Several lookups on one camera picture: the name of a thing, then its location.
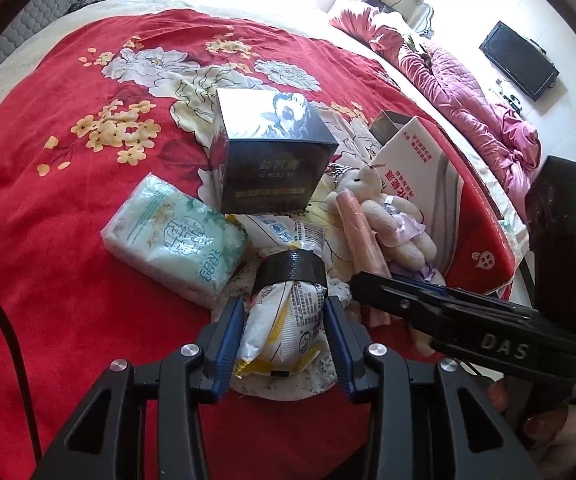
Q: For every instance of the grey quilted headboard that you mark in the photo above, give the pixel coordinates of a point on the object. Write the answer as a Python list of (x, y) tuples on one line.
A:
[(33, 15)]

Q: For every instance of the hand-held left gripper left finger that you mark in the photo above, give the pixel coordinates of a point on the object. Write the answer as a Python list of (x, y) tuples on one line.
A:
[(223, 340)]

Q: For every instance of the green floral tissue pack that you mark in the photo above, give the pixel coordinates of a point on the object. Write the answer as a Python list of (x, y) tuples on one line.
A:
[(168, 240)]

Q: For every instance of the taped white snack packet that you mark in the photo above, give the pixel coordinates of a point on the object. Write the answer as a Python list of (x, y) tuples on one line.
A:
[(278, 330)]

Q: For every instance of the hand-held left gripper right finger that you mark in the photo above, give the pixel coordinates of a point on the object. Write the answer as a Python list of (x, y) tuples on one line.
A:
[(340, 350)]

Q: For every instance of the red tissue pack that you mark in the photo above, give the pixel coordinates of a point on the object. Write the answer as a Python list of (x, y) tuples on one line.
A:
[(472, 240)]

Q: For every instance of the pink quilt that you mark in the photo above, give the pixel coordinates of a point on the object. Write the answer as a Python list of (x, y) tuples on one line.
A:
[(457, 90)]

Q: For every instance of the red floral blanket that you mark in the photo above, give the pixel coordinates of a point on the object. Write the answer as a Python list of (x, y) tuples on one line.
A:
[(68, 310)]

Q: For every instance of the white plush bear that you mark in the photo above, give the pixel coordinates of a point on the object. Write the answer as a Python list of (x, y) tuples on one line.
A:
[(402, 220)]

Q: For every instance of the pink plastic roll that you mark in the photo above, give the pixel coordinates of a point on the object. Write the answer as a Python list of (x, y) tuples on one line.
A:
[(362, 240)]

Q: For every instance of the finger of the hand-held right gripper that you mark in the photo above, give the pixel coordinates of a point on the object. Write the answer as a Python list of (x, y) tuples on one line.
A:
[(487, 307), (397, 302)]

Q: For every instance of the black bag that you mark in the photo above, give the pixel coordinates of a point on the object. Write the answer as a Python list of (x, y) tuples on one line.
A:
[(380, 4)]

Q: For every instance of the black television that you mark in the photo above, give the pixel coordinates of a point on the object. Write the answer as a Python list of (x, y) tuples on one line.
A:
[(517, 62)]

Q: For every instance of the dark shallow box tray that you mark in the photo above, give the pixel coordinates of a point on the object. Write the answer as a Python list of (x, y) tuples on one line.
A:
[(385, 127)]

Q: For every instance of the black glossy box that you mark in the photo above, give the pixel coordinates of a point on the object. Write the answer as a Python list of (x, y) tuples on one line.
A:
[(268, 180)]

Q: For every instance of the person's right hand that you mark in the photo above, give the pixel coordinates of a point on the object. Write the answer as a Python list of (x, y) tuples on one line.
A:
[(542, 427)]

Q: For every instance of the green garment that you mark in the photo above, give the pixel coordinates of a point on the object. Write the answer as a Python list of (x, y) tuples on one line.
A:
[(415, 45)]

